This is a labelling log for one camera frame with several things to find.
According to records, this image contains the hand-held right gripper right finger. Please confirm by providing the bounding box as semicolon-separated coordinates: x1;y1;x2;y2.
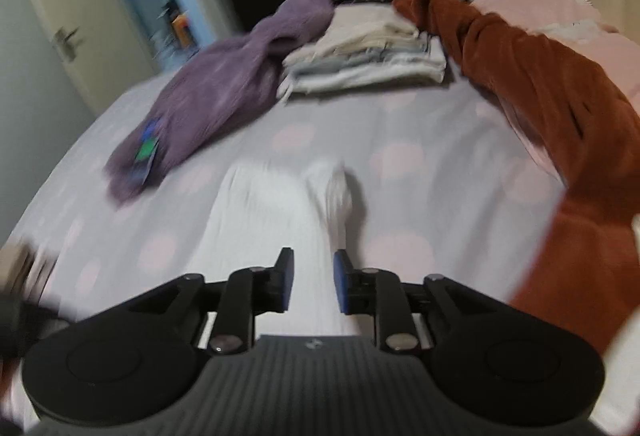
332;248;503;357

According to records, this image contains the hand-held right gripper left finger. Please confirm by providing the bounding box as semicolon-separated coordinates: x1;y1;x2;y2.
127;247;296;357

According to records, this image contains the white muslin garment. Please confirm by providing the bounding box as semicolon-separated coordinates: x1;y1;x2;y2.
200;158;371;342

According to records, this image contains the stack of folded light clothes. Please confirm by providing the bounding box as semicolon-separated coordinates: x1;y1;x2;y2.
276;3;447;102

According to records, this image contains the grey polka dot bed sheet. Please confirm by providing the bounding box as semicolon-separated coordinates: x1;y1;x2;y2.
0;61;640;436

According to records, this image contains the smartphone with lit screen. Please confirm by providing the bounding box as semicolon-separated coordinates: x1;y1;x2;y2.
131;118;163;187

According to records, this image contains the purple fleece garment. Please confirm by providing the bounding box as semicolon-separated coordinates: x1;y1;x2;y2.
102;0;343;207

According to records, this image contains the orange object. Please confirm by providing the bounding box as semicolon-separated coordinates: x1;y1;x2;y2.
171;13;192;50

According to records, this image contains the brown fleece garment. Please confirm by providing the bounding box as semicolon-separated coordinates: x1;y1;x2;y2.
392;0;640;357

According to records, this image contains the light pink pillow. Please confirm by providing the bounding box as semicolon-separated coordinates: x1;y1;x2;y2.
470;0;640;117

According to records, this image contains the metal door handle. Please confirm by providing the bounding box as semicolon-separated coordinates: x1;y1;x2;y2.
52;27;81;63

